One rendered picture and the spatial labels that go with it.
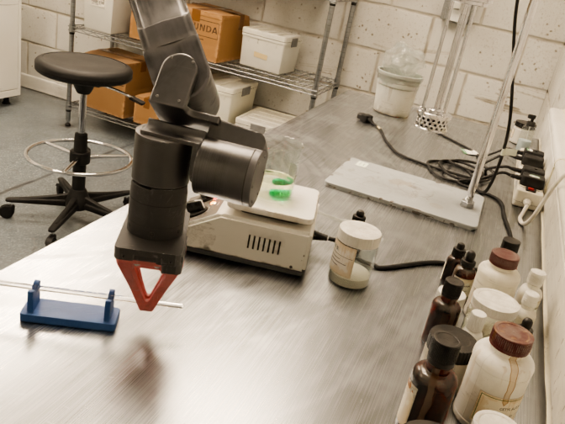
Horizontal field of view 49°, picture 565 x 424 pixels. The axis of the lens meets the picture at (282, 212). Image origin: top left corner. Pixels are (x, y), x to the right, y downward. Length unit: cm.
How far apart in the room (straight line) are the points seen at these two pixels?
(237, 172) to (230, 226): 27
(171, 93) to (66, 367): 29
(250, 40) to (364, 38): 59
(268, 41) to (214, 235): 236
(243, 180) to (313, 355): 24
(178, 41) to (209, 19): 253
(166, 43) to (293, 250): 34
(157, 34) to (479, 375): 46
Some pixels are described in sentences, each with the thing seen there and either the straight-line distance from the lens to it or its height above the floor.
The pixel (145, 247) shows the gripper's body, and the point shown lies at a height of 87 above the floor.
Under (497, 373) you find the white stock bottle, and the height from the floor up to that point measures 83.
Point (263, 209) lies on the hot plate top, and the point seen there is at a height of 84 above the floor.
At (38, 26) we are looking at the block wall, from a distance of 434.
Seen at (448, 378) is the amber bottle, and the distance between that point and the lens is 61.
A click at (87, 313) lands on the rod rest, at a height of 76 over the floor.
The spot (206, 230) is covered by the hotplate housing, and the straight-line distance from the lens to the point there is 84.
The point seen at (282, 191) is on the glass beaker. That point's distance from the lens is 84.
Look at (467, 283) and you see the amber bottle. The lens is 89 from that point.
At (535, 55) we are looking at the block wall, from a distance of 323.
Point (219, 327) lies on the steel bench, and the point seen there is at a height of 75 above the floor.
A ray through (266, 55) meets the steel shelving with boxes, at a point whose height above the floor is 64.
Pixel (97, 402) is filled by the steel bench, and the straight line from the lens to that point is 62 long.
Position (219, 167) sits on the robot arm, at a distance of 57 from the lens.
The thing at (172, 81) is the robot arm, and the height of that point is 103.
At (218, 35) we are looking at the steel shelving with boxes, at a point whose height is 70.
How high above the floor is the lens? 116
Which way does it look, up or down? 23 degrees down
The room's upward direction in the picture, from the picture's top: 11 degrees clockwise
